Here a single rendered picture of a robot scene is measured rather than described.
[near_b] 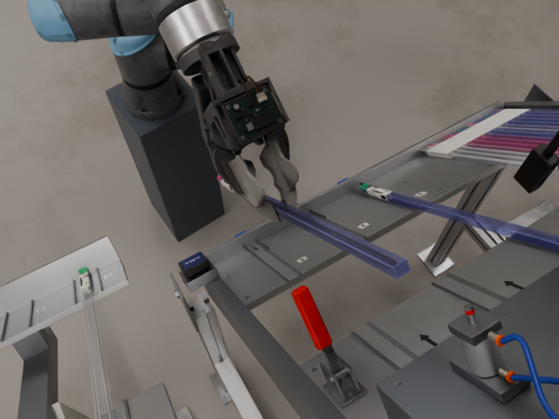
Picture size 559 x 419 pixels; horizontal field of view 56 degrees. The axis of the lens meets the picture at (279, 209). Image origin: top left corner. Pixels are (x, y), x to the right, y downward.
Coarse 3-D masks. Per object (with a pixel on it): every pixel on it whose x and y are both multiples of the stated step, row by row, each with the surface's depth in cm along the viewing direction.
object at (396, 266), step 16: (288, 208) 61; (304, 224) 55; (320, 224) 53; (336, 240) 48; (352, 240) 47; (368, 256) 43; (384, 256) 42; (400, 256) 41; (384, 272) 42; (400, 272) 40
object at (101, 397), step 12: (84, 288) 80; (84, 300) 76; (84, 312) 72; (96, 324) 68; (96, 336) 65; (96, 348) 62; (96, 360) 59; (96, 372) 57; (96, 384) 55; (96, 396) 53; (108, 396) 53; (96, 408) 51; (108, 408) 50
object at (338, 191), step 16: (480, 112) 103; (448, 128) 101; (416, 144) 100; (384, 160) 98; (400, 160) 99; (352, 176) 97; (368, 176) 97; (336, 192) 95; (304, 208) 93; (320, 208) 94; (272, 224) 91; (288, 224) 92; (240, 240) 90; (208, 256) 88; (224, 256) 89
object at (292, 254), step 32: (416, 160) 98; (448, 160) 92; (352, 192) 95; (416, 192) 85; (448, 192) 80; (352, 224) 82; (384, 224) 78; (256, 256) 84; (288, 256) 81; (320, 256) 76; (256, 288) 75; (288, 288) 73
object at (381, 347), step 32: (544, 224) 62; (480, 256) 61; (512, 256) 58; (544, 256) 56; (448, 288) 57; (480, 288) 55; (512, 288) 53; (384, 320) 56; (416, 320) 54; (448, 320) 52; (320, 352) 55; (352, 352) 53; (384, 352) 52; (416, 352) 50; (320, 384) 51; (352, 416) 46; (384, 416) 44
